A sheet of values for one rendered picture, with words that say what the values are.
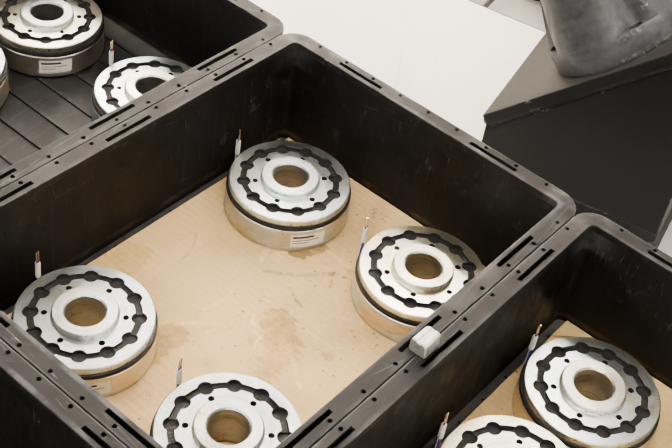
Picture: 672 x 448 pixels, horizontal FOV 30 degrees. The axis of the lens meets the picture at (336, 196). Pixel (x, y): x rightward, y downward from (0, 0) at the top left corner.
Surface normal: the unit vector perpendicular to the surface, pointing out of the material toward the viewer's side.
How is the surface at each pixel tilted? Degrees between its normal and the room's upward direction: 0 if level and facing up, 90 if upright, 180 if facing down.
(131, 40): 0
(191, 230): 0
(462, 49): 0
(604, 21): 68
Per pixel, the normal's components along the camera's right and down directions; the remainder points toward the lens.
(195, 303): 0.13, -0.74
